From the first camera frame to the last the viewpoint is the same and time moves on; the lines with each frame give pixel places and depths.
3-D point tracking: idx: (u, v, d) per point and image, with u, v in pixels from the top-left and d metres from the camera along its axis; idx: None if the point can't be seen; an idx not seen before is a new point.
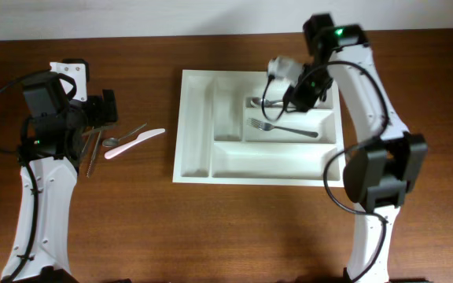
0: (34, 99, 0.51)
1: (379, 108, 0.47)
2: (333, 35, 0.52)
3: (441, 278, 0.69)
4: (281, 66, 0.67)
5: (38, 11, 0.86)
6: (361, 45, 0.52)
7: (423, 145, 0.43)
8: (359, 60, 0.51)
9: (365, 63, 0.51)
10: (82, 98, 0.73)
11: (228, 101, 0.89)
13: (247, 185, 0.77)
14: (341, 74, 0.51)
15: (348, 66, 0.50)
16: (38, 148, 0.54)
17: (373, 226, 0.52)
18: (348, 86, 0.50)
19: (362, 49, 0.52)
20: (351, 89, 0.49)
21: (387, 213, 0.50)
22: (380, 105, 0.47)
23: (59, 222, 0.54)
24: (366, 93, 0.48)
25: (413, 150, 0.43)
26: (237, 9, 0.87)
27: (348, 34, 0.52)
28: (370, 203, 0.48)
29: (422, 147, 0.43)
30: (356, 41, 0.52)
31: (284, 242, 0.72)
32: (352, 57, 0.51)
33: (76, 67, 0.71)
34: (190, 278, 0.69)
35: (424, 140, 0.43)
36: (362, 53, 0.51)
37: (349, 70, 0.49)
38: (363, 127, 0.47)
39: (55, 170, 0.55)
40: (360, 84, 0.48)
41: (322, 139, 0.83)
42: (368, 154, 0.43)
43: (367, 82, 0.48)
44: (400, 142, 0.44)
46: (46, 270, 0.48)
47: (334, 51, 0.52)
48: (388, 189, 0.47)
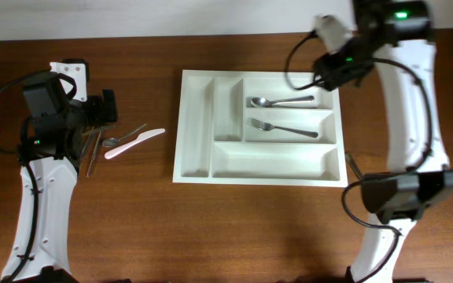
0: (34, 98, 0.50)
1: (423, 134, 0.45)
2: (393, 16, 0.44)
3: (442, 278, 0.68)
4: (327, 22, 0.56)
5: (38, 11, 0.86)
6: (422, 40, 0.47)
7: None
8: (416, 64, 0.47)
9: (421, 67, 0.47)
10: (82, 98, 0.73)
11: (228, 101, 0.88)
13: (247, 185, 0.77)
14: (392, 79, 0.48)
15: (401, 71, 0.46)
16: (38, 148, 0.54)
17: (384, 237, 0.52)
18: (395, 97, 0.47)
19: (423, 45, 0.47)
20: (399, 104, 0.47)
21: (400, 226, 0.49)
22: (424, 130, 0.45)
23: (59, 222, 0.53)
24: (412, 112, 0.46)
25: (447, 185, 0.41)
26: (237, 10, 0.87)
27: (412, 16, 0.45)
28: (388, 216, 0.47)
29: None
30: (418, 31, 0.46)
31: (284, 242, 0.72)
32: (408, 58, 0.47)
33: (76, 67, 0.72)
34: (190, 278, 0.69)
35: None
36: (421, 52, 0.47)
37: (402, 77, 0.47)
38: (402, 149, 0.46)
39: (55, 170, 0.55)
40: (410, 101, 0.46)
41: (322, 139, 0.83)
42: (398, 183, 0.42)
43: (418, 99, 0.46)
44: (432, 175, 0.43)
46: (45, 270, 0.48)
47: (393, 37, 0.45)
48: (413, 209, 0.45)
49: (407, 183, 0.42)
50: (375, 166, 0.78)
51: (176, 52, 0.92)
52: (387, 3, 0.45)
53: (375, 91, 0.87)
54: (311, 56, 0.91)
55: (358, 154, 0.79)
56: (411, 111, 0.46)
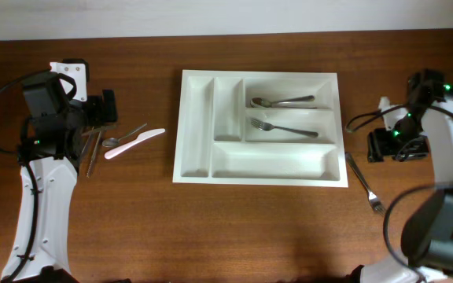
0: (34, 98, 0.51)
1: None
2: (440, 85, 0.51)
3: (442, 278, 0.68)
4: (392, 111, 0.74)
5: (38, 11, 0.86)
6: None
7: None
8: None
9: None
10: (82, 98, 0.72)
11: (228, 102, 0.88)
13: (247, 185, 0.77)
14: (437, 123, 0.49)
15: (447, 117, 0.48)
16: (38, 148, 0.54)
17: (408, 273, 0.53)
18: (442, 139, 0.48)
19: None
20: (447, 142, 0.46)
21: (429, 273, 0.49)
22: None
23: (59, 222, 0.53)
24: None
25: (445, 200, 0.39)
26: (237, 10, 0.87)
27: None
28: (422, 262, 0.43)
29: None
30: None
31: (285, 242, 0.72)
32: None
33: (76, 67, 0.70)
34: (189, 278, 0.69)
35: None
36: None
37: (446, 121, 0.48)
38: (450, 174, 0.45)
39: (55, 170, 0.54)
40: None
41: (322, 139, 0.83)
42: (446, 198, 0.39)
43: None
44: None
46: (46, 270, 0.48)
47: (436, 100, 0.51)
48: None
49: None
50: (375, 166, 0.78)
51: (176, 52, 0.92)
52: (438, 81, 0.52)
53: (375, 91, 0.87)
54: (311, 56, 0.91)
55: (358, 154, 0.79)
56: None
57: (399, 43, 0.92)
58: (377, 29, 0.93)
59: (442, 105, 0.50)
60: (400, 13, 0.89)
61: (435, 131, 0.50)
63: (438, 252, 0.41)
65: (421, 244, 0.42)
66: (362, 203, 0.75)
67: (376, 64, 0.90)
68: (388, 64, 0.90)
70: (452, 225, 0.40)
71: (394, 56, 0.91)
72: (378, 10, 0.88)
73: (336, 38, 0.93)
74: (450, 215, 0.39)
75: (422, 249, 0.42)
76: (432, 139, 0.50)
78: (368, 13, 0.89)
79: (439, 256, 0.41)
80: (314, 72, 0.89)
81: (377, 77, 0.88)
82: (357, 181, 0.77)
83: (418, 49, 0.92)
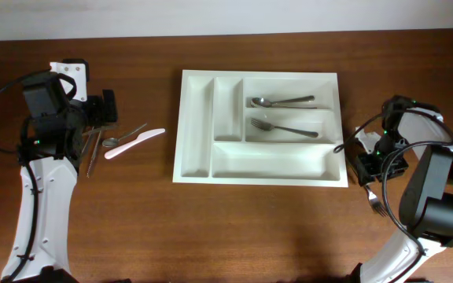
0: (34, 98, 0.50)
1: (443, 134, 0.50)
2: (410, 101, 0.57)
3: (442, 279, 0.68)
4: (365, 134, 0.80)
5: (38, 11, 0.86)
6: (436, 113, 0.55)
7: (443, 156, 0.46)
8: (433, 115, 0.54)
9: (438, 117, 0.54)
10: (82, 98, 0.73)
11: (228, 102, 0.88)
13: (247, 185, 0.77)
14: (413, 123, 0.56)
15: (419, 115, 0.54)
16: (38, 148, 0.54)
17: (406, 250, 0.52)
18: (418, 131, 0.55)
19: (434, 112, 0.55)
20: (423, 130, 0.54)
21: (428, 246, 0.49)
22: (443, 131, 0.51)
23: (59, 222, 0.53)
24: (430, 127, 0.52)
25: (433, 156, 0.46)
26: (237, 10, 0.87)
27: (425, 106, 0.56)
28: (421, 228, 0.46)
29: (442, 157, 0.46)
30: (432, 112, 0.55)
31: (285, 242, 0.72)
32: (427, 111, 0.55)
33: (76, 67, 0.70)
34: (189, 278, 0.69)
35: (447, 152, 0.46)
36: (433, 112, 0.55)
37: (418, 119, 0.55)
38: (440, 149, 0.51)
39: (55, 170, 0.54)
40: (431, 128, 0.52)
41: (322, 139, 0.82)
42: (434, 152, 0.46)
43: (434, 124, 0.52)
44: None
46: (45, 270, 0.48)
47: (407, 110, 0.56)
48: (452, 215, 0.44)
49: (443, 156, 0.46)
50: None
51: (176, 52, 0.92)
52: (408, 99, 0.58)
53: (375, 91, 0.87)
54: (311, 56, 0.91)
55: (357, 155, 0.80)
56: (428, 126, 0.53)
57: (400, 43, 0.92)
58: (377, 29, 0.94)
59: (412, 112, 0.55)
60: (400, 12, 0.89)
61: (410, 128, 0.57)
63: (433, 214, 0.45)
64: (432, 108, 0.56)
65: (418, 205, 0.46)
66: (363, 203, 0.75)
67: (376, 64, 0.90)
68: (388, 64, 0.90)
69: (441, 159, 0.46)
70: (441, 178, 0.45)
71: (394, 56, 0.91)
72: (378, 10, 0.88)
73: (336, 38, 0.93)
74: (439, 170, 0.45)
75: (418, 209, 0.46)
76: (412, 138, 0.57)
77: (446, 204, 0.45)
78: (367, 13, 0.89)
79: (435, 218, 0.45)
80: (314, 72, 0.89)
81: (377, 77, 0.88)
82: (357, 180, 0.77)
83: (418, 49, 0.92)
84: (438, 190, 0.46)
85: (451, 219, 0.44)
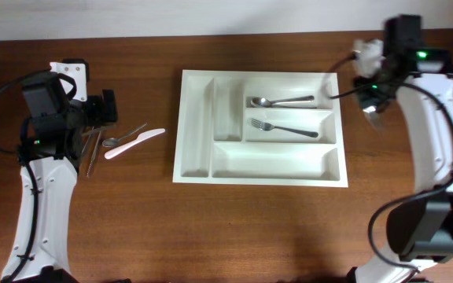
0: (34, 98, 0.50)
1: (451, 156, 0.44)
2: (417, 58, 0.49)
3: (442, 279, 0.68)
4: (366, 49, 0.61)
5: (38, 11, 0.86)
6: (444, 75, 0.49)
7: (440, 208, 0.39)
8: (438, 92, 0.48)
9: (443, 97, 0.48)
10: (83, 98, 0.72)
11: (228, 101, 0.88)
13: (247, 185, 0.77)
14: (414, 102, 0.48)
15: (424, 97, 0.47)
16: (38, 147, 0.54)
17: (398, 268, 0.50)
18: (420, 120, 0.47)
19: (445, 79, 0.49)
20: (425, 126, 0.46)
21: (420, 263, 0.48)
22: (452, 152, 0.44)
23: (59, 222, 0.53)
24: (438, 134, 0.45)
25: (429, 211, 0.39)
26: (237, 10, 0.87)
27: (430, 60, 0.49)
28: (410, 257, 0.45)
29: (439, 210, 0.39)
30: (439, 67, 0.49)
31: (285, 242, 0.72)
32: (431, 86, 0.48)
33: (76, 67, 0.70)
34: (189, 278, 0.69)
35: (444, 202, 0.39)
36: (443, 83, 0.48)
37: (424, 103, 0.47)
38: (429, 166, 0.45)
39: (55, 170, 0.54)
40: (434, 126, 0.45)
41: (322, 139, 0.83)
42: (428, 204, 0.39)
43: (441, 121, 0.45)
44: None
46: (46, 270, 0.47)
47: (411, 75, 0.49)
48: (442, 248, 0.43)
49: (440, 207, 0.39)
50: (375, 167, 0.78)
51: (175, 52, 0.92)
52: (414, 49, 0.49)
53: None
54: (311, 56, 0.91)
55: (358, 154, 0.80)
56: (437, 133, 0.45)
57: None
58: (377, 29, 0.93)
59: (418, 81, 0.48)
60: (401, 13, 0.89)
61: (407, 101, 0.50)
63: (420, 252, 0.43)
64: (443, 68, 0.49)
65: (405, 247, 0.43)
66: (363, 203, 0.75)
67: None
68: None
69: (436, 211, 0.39)
70: (434, 227, 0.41)
71: None
72: (378, 9, 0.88)
73: (336, 38, 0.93)
74: (432, 222, 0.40)
75: (407, 248, 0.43)
76: (409, 115, 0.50)
77: (436, 239, 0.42)
78: (368, 13, 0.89)
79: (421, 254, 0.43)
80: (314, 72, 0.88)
81: None
82: (356, 181, 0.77)
83: None
84: (426, 235, 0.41)
85: (441, 250, 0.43)
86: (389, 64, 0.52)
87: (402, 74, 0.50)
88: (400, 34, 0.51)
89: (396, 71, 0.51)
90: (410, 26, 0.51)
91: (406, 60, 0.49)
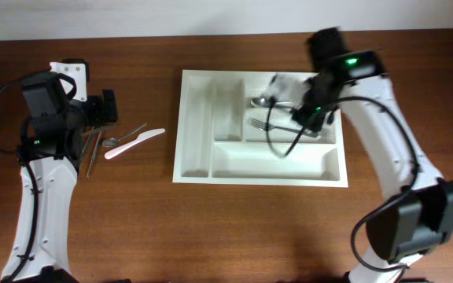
0: (34, 98, 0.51)
1: (406, 152, 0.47)
2: (348, 67, 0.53)
3: (442, 279, 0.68)
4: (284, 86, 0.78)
5: (38, 11, 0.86)
6: (378, 75, 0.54)
7: (410, 208, 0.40)
8: (378, 95, 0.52)
9: (384, 98, 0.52)
10: (82, 98, 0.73)
11: (228, 102, 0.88)
13: (247, 185, 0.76)
14: (360, 112, 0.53)
15: (366, 104, 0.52)
16: (38, 148, 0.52)
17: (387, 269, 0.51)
18: (368, 125, 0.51)
19: (379, 79, 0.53)
20: (377, 132, 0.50)
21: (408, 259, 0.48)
22: (406, 148, 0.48)
23: (59, 222, 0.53)
24: (388, 136, 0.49)
25: (403, 215, 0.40)
26: (237, 10, 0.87)
27: (361, 65, 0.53)
28: (398, 258, 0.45)
29: (410, 210, 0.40)
30: (371, 71, 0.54)
31: (285, 242, 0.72)
32: (370, 90, 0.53)
33: (76, 67, 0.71)
34: (189, 278, 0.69)
35: (413, 201, 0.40)
36: (380, 86, 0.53)
37: (369, 109, 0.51)
38: (391, 170, 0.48)
39: (55, 170, 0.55)
40: (384, 130, 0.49)
41: (322, 139, 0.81)
42: (399, 209, 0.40)
43: (388, 122, 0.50)
44: (433, 189, 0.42)
46: (45, 270, 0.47)
47: (348, 83, 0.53)
48: (425, 244, 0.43)
49: (409, 208, 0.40)
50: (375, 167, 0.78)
51: (175, 52, 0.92)
52: (342, 61, 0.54)
53: None
54: None
55: (358, 154, 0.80)
56: (388, 134, 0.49)
57: (401, 42, 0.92)
58: (377, 28, 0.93)
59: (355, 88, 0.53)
60: (401, 13, 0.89)
61: (355, 113, 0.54)
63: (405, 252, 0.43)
64: (374, 71, 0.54)
65: (390, 252, 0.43)
66: (363, 203, 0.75)
67: None
68: (389, 64, 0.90)
69: (408, 211, 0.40)
70: (410, 227, 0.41)
71: (395, 56, 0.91)
72: (378, 9, 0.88)
73: None
74: (407, 222, 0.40)
75: (393, 253, 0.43)
76: (359, 126, 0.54)
77: (417, 236, 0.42)
78: (367, 13, 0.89)
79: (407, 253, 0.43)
80: None
81: None
82: (357, 181, 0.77)
83: (418, 49, 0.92)
84: (406, 235, 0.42)
85: (425, 246, 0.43)
86: (322, 81, 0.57)
87: (337, 85, 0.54)
88: (325, 48, 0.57)
89: (331, 86, 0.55)
90: (329, 42, 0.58)
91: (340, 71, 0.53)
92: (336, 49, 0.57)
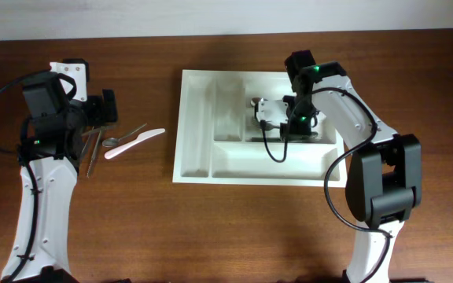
0: (34, 97, 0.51)
1: (364, 119, 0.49)
2: (313, 72, 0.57)
3: (442, 279, 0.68)
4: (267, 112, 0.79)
5: (38, 10, 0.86)
6: (340, 75, 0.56)
7: (372, 156, 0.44)
8: (340, 85, 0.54)
9: (345, 86, 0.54)
10: (82, 98, 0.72)
11: (228, 101, 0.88)
13: (247, 185, 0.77)
14: (325, 98, 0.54)
15: (329, 91, 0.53)
16: (38, 148, 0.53)
17: (376, 240, 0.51)
18: (332, 108, 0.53)
19: (340, 77, 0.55)
20: (338, 109, 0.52)
21: (391, 228, 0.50)
22: (365, 116, 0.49)
23: (59, 221, 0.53)
24: (348, 109, 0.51)
25: (366, 162, 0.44)
26: (237, 10, 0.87)
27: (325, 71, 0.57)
28: (377, 220, 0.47)
29: (372, 157, 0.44)
30: (333, 74, 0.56)
31: (285, 242, 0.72)
32: (332, 83, 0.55)
33: (76, 67, 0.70)
34: (189, 278, 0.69)
35: (373, 150, 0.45)
36: (340, 79, 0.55)
37: (331, 94, 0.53)
38: (355, 137, 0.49)
39: (55, 170, 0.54)
40: (345, 105, 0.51)
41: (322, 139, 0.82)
42: (361, 158, 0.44)
43: (349, 100, 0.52)
44: (394, 147, 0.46)
46: (46, 270, 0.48)
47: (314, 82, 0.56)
48: (397, 197, 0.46)
49: (373, 156, 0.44)
50: None
51: (175, 52, 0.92)
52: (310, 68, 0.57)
53: (375, 91, 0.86)
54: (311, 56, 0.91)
55: None
56: (349, 108, 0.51)
57: (399, 42, 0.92)
58: (377, 28, 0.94)
59: (321, 84, 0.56)
60: (399, 13, 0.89)
61: (322, 104, 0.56)
63: (381, 207, 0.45)
64: (336, 74, 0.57)
65: (366, 208, 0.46)
66: None
67: (375, 64, 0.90)
68: (388, 64, 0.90)
69: (370, 157, 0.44)
70: (377, 177, 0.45)
71: (394, 56, 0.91)
72: (377, 9, 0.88)
73: (335, 38, 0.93)
74: (372, 170, 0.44)
75: (369, 211, 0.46)
76: (326, 112, 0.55)
77: (388, 192, 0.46)
78: (366, 13, 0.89)
79: (383, 208, 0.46)
80: None
81: (377, 77, 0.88)
82: None
83: (417, 49, 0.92)
84: (377, 186, 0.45)
85: (398, 200, 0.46)
86: (298, 90, 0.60)
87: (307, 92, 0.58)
88: (296, 63, 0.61)
89: (304, 90, 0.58)
90: (299, 57, 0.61)
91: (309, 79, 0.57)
92: (308, 61, 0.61)
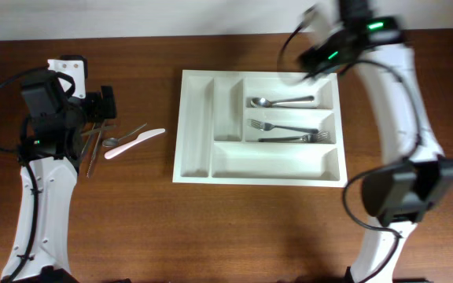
0: (33, 97, 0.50)
1: (411, 126, 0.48)
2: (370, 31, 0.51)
3: (441, 279, 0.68)
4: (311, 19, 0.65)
5: (38, 11, 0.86)
6: (396, 45, 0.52)
7: (406, 174, 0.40)
8: (395, 64, 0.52)
9: (402, 68, 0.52)
10: (82, 95, 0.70)
11: (228, 101, 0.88)
13: (247, 185, 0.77)
14: (375, 78, 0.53)
15: (383, 70, 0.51)
16: (38, 148, 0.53)
17: (384, 239, 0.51)
18: (381, 92, 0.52)
19: (397, 50, 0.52)
20: (387, 100, 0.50)
21: (401, 228, 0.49)
22: (412, 122, 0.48)
23: (59, 222, 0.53)
24: (398, 106, 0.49)
25: (396, 178, 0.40)
26: (237, 10, 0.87)
27: (384, 31, 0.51)
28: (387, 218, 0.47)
29: (405, 176, 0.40)
30: (392, 38, 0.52)
31: (285, 242, 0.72)
32: (388, 60, 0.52)
33: (74, 64, 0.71)
34: (189, 278, 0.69)
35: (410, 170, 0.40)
36: (399, 56, 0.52)
37: (384, 75, 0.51)
38: (395, 141, 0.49)
39: (55, 170, 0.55)
40: (395, 99, 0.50)
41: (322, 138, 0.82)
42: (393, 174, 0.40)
43: (402, 92, 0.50)
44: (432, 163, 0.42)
46: (46, 270, 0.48)
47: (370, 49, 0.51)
48: (411, 206, 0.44)
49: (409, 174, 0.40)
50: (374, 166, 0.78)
51: (175, 52, 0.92)
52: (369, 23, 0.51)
53: None
54: None
55: (358, 154, 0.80)
56: (399, 106, 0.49)
57: None
58: None
59: (375, 54, 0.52)
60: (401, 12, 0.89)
61: (370, 77, 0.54)
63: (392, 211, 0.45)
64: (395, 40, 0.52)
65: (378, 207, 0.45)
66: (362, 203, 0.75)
67: None
68: None
69: (403, 176, 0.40)
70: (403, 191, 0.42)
71: None
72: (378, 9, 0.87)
73: None
74: (400, 186, 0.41)
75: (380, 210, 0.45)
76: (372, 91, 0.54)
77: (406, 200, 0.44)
78: None
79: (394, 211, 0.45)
80: None
81: None
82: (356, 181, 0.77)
83: (418, 48, 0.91)
84: (399, 197, 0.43)
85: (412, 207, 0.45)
86: (343, 39, 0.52)
87: (364, 45, 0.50)
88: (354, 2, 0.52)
89: (354, 44, 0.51)
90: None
91: (366, 31, 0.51)
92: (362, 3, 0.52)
